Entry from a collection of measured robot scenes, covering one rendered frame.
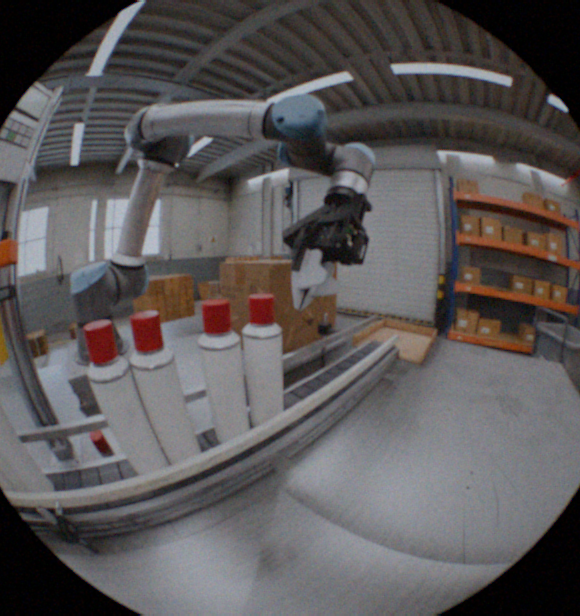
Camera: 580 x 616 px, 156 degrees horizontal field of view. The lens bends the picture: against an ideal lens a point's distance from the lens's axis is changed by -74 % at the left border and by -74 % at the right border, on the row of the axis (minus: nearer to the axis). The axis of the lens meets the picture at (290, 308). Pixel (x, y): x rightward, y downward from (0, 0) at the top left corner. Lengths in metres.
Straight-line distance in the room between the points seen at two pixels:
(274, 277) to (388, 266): 3.81
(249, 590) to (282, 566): 0.05
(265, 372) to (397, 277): 4.04
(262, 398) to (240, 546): 0.21
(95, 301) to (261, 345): 0.44
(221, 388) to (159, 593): 0.28
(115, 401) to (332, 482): 0.30
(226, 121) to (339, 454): 0.57
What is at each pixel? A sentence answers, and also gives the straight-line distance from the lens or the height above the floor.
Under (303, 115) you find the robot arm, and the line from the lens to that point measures 0.33.
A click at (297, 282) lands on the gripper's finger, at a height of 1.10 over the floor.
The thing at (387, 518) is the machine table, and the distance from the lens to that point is 0.34.
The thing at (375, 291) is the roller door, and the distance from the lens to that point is 4.39.
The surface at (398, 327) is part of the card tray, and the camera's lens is 1.05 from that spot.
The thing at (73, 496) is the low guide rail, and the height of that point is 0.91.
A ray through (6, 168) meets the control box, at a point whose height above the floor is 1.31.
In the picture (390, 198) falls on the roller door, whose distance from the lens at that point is 4.43.
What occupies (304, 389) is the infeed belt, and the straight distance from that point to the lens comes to 0.46.
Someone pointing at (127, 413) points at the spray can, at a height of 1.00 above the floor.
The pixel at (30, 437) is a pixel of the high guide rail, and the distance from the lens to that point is 0.37.
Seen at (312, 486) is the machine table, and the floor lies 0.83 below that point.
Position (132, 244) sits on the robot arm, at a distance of 0.65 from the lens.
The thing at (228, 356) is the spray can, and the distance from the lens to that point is 0.26.
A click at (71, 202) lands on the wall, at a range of 5.92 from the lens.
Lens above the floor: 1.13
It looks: 13 degrees down
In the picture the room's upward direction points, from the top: straight up
